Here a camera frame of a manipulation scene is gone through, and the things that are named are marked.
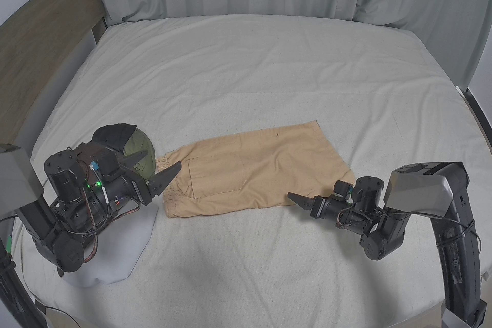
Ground black garment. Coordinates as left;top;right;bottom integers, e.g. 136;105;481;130
94;123;138;156

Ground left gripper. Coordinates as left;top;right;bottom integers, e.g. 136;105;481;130
101;150;182;212

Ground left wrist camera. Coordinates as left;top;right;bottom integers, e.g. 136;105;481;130
89;151;120;183

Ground bed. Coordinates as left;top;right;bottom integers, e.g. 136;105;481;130
0;0;492;328

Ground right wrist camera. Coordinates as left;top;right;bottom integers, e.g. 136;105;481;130
332;180;355;202

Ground white garment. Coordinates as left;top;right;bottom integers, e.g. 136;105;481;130
61;200;160;286

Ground olive green garment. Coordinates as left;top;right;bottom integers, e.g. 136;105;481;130
124;128;157;181

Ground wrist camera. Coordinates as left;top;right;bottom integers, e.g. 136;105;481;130
89;151;120;183
332;180;355;202

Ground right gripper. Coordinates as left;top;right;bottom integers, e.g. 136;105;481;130
310;195;354;224

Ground brown garment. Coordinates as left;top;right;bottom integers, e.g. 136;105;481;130
65;141;118;169

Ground beige shorts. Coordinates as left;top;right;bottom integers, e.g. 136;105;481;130
154;120;356;219

